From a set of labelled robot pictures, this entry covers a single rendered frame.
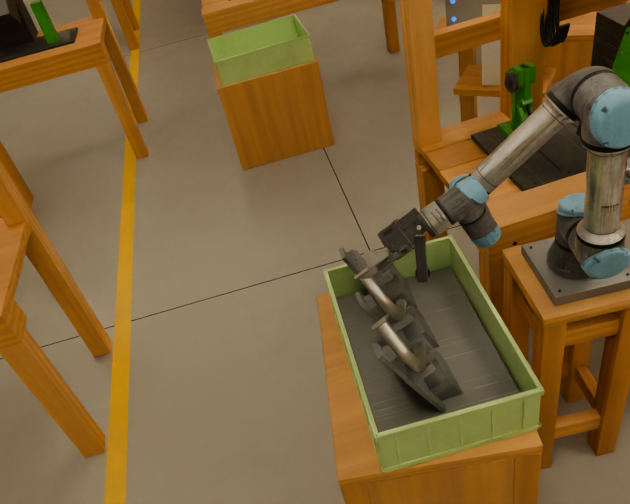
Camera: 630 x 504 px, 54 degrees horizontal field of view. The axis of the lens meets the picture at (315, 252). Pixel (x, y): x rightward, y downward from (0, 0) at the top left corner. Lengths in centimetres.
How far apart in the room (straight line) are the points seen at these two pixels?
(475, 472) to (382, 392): 31
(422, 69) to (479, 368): 115
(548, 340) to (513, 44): 114
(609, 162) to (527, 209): 64
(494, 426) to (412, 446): 21
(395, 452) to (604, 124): 89
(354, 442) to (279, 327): 149
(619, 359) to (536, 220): 50
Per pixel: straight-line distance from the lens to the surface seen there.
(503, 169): 164
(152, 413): 303
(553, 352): 201
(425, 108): 246
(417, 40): 234
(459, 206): 151
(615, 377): 224
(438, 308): 190
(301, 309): 317
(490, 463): 171
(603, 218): 167
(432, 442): 160
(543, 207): 216
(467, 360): 177
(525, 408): 162
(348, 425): 174
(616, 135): 149
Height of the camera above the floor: 224
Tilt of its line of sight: 40 degrees down
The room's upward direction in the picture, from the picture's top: 14 degrees counter-clockwise
